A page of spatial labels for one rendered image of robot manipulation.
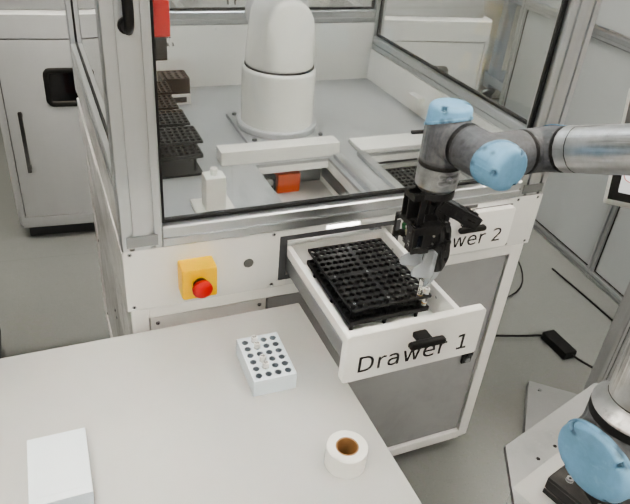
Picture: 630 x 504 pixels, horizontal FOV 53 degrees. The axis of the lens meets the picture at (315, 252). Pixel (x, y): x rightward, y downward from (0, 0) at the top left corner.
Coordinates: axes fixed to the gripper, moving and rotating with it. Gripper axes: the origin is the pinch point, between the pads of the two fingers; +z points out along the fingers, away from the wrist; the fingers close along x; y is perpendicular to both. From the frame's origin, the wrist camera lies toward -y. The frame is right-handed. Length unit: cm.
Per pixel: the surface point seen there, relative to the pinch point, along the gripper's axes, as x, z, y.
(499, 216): -21.4, 2.6, -34.0
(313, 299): -7.8, 6.6, 20.2
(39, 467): 12, 13, 73
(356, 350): 10.6, 4.7, 19.8
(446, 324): 10.6, 3.2, 1.5
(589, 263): -94, 85, -163
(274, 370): 1.4, 14.2, 31.3
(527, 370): -49, 93, -93
